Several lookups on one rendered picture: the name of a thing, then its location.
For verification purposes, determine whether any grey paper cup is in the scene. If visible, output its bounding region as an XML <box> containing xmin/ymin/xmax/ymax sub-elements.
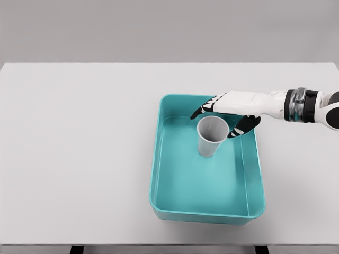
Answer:
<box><xmin>196</xmin><ymin>115</ymin><xmax>230</xmax><ymax>158</ymax></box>

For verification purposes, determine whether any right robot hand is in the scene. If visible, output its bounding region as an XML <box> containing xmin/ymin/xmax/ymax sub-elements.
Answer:
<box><xmin>190</xmin><ymin>90</ymin><xmax>269</xmax><ymax>139</ymax></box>

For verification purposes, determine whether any teal plastic basket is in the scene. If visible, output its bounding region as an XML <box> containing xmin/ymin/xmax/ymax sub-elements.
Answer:
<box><xmin>149</xmin><ymin>93</ymin><xmax>266</xmax><ymax>226</ymax></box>

